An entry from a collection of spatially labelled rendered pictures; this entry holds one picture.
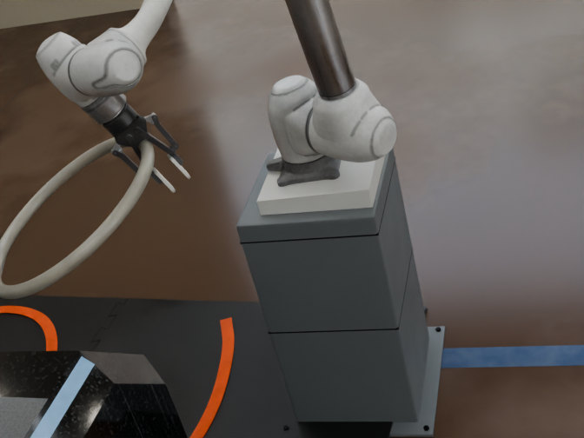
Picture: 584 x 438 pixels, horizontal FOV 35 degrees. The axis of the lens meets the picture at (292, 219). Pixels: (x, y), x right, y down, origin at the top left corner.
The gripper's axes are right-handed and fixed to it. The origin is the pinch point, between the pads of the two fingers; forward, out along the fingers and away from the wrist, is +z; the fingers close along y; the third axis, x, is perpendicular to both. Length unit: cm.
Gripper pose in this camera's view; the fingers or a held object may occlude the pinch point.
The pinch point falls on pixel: (171, 173)
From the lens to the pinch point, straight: 219.7
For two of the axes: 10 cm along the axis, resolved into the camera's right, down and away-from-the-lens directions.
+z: 5.8, 6.5, 4.9
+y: -7.5, 6.7, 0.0
